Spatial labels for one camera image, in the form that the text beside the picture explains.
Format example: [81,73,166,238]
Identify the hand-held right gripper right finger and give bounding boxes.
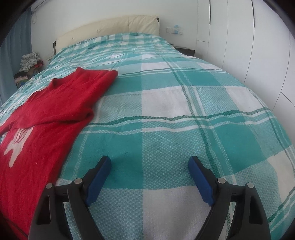
[188,155,271,240]

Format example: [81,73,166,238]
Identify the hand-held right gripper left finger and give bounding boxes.
[28,155,112,240]

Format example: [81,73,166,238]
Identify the red knit sweater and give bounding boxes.
[0,67,119,236]

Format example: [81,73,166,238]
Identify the pile of mixed clothes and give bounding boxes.
[14,52,44,89]

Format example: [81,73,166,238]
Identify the teal plaid bed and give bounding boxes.
[0,32,292,240]

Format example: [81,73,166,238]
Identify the dark bedside table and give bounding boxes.
[174,46,196,57]

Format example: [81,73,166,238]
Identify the blue curtain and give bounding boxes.
[0,9,33,107]

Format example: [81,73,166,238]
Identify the white wardrobe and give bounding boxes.
[197,0,295,112]

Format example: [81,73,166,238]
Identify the cream padded headboard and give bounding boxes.
[53,15,161,56]

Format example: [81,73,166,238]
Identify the white wall socket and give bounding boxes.
[166,24,182,35]

